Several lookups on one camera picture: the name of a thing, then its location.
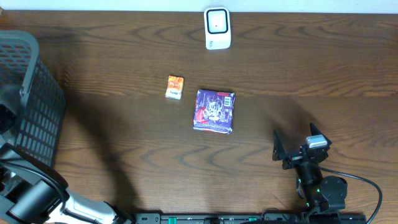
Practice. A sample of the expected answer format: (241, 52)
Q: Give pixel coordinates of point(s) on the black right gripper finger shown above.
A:
(278, 149)
(315, 131)

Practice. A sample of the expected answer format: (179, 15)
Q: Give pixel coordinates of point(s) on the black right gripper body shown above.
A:
(293, 160)

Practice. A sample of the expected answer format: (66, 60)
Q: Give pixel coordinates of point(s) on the purple snack packet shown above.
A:
(214, 111)

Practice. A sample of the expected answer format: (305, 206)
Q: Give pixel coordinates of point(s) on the orange small snack box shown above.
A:
(174, 87)

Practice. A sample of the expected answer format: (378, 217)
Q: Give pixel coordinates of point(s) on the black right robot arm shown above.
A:
(323, 194)

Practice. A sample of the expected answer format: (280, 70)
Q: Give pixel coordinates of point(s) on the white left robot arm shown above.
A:
(47, 197)

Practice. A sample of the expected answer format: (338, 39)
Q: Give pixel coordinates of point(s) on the white barcode scanner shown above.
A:
(217, 28)

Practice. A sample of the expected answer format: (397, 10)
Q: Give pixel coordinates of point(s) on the black mesh plastic basket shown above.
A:
(32, 103)

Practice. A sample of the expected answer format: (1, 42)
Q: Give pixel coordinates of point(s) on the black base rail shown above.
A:
(270, 217)

